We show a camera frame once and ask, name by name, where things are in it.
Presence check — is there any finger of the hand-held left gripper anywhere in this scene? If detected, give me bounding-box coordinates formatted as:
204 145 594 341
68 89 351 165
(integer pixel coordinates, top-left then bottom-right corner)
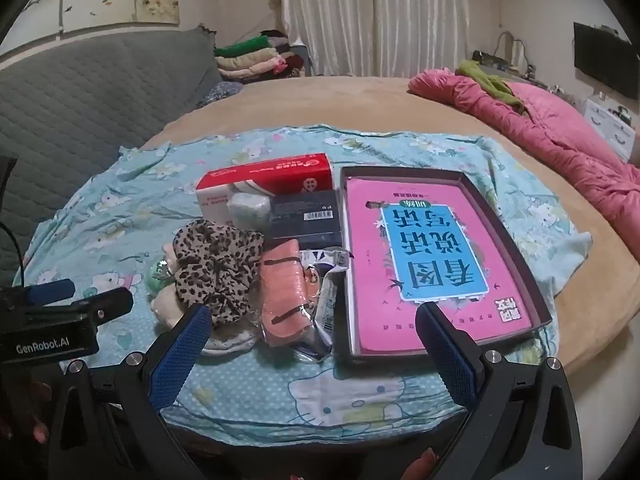
70 287 135 333
22 280 77 307

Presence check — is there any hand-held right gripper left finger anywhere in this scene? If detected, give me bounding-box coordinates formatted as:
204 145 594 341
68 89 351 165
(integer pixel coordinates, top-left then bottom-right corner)
47 304 213 480

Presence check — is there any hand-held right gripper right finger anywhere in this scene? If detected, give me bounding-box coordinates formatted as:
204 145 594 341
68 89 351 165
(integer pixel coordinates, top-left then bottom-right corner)
415 301 586 480

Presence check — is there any cream plush toy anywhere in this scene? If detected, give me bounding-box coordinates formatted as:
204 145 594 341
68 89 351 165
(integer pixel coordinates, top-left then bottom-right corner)
149 242 195 333

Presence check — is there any leopard print scrunchie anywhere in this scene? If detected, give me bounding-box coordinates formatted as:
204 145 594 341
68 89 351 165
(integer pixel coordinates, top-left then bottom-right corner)
172 220 266 328

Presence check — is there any salmon cloth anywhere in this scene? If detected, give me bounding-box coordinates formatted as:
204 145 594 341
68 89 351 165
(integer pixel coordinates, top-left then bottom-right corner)
257 240 313 348

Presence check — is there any white blue snack packet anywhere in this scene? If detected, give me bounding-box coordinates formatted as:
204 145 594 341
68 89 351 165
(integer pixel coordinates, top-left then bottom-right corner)
305 272 347 361

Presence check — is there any dark shallow box tray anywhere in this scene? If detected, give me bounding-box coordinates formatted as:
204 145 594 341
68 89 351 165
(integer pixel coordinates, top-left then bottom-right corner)
339 165 553 366

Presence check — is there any person's left hand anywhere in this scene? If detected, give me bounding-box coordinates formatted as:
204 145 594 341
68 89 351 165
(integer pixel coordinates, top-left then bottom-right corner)
25 377 55 445

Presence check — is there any pink book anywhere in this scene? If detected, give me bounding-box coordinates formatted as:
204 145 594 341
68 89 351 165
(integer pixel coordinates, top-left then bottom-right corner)
347 177 535 356

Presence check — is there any light blue printed blanket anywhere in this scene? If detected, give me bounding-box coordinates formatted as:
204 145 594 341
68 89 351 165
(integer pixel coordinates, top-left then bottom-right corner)
15 127 593 443

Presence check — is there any small mint tissue pack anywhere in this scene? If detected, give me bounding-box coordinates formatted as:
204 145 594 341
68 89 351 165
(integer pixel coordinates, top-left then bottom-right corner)
227 192 273 233

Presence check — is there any dark blue box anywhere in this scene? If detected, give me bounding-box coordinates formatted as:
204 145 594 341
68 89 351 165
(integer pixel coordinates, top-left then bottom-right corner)
265 189 345 251

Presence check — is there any grey quilted headboard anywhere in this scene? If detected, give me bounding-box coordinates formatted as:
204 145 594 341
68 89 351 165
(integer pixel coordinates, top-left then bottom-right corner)
0 27 223 281

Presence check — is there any red white tissue box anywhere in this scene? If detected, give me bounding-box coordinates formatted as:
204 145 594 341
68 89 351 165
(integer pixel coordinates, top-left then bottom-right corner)
196 152 335 226

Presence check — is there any dark floral pillow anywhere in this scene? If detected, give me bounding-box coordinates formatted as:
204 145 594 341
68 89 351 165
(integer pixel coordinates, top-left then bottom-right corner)
197 81 246 108

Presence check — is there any pink quilt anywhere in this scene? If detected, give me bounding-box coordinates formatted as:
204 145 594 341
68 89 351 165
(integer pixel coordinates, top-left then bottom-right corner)
407 67 640 256

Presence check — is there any tan bed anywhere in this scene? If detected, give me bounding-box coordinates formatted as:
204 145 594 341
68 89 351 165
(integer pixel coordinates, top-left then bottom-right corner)
140 76 640 376

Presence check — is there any green cloth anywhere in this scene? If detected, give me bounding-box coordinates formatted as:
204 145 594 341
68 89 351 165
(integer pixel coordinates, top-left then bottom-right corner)
456 60 531 113

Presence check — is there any white drawer cabinet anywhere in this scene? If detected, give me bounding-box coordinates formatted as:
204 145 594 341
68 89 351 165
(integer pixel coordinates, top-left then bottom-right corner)
582 95 638 163

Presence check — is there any stack of folded clothes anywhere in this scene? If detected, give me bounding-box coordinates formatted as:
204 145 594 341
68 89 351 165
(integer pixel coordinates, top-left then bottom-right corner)
214 30 312 81

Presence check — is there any arched table mirror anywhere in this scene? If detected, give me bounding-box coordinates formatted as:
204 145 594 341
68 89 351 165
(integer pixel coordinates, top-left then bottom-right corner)
495 31 526 68

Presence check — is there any white curtain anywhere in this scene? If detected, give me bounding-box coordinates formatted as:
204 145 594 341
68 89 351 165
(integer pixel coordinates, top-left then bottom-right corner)
280 0 501 78

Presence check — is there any black wall television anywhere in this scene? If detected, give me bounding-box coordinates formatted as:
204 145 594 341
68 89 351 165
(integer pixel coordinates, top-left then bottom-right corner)
572 22 640 101

